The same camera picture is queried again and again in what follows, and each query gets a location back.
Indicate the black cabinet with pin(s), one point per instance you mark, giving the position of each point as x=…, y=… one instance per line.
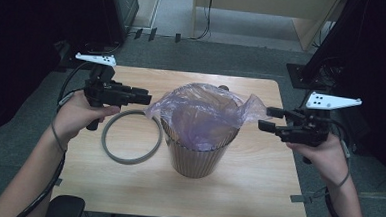
x=119, y=11

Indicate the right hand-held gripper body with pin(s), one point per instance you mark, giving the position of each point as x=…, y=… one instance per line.
x=308, y=131

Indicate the black stand post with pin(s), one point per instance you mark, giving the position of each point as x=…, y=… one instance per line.
x=331, y=35

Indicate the person's right hand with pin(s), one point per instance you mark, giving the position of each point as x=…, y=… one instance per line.
x=328, y=159

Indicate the brown ribbed plastic bin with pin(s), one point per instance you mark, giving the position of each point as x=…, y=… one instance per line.
x=194, y=165

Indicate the black chair part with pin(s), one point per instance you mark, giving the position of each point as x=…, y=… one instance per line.
x=65, y=208

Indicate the black floor tape strip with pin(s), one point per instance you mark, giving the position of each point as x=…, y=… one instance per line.
x=138, y=34
x=177, y=38
x=152, y=34

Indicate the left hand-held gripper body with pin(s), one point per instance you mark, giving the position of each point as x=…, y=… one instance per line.
x=106, y=92

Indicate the person's left hand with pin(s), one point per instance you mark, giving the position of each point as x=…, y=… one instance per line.
x=73, y=115

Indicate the purple plastic bag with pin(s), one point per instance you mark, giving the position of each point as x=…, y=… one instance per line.
x=197, y=122

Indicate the beige wooden cabinet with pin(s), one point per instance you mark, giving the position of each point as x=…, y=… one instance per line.
x=270, y=2

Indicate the black stand base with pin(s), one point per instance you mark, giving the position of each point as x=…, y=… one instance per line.
x=70, y=62
x=299, y=77

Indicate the round grey table sticker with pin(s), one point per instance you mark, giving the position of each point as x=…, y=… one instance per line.
x=224, y=87

